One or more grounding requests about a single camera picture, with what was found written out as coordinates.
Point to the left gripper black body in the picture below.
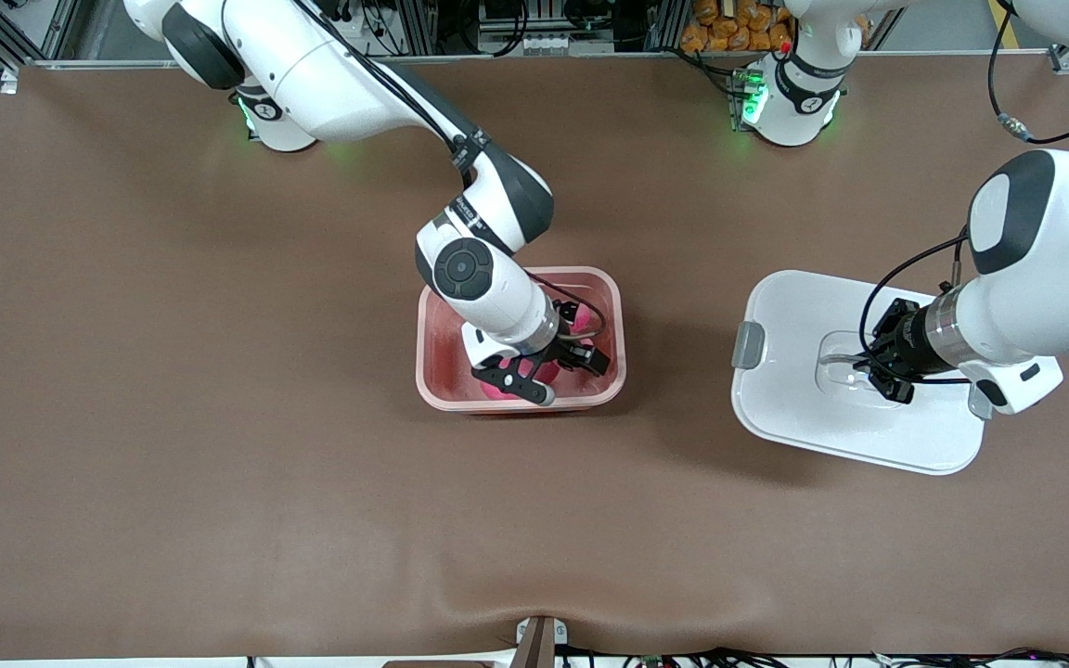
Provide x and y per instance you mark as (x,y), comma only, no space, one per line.
(908,340)

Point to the pink plush toy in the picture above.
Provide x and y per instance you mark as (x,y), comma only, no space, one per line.
(581,320)

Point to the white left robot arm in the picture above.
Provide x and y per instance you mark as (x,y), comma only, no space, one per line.
(1054,278)

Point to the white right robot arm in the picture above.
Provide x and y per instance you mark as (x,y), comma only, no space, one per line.
(312,65)

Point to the pink translucent plastic box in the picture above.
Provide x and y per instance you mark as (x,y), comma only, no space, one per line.
(446,362)

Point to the white power strip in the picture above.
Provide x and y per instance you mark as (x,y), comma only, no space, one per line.
(544,44)
(372,37)

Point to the bag of orange snacks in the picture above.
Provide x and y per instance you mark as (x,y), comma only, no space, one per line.
(729,28)

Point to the metal table edge bracket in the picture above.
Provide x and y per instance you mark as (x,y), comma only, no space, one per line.
(539,645)

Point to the silver table edge rail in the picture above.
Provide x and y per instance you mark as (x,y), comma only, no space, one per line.
(590,57)

